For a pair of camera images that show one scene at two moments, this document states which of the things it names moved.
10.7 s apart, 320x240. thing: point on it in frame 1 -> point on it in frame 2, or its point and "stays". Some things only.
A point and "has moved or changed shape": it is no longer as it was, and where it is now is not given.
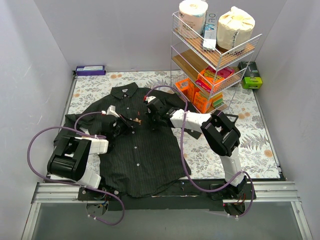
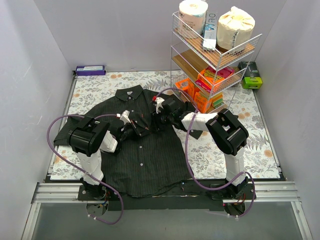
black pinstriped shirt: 143,156 has moved or changed shape
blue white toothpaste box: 211,30 stays
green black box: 251,79 stays
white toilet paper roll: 192,18 stays
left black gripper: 122,121 -> 135,128
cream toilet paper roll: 235,27 stays
